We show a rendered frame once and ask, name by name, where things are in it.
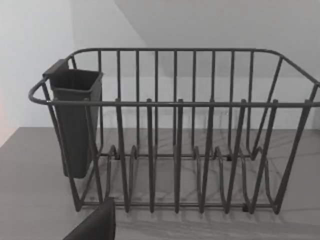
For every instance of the dark grey cutlery holder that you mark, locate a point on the dark grey cutlery holder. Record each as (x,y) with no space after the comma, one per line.
(75,120)

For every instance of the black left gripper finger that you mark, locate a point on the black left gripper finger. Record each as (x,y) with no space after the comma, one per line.
(100,223)

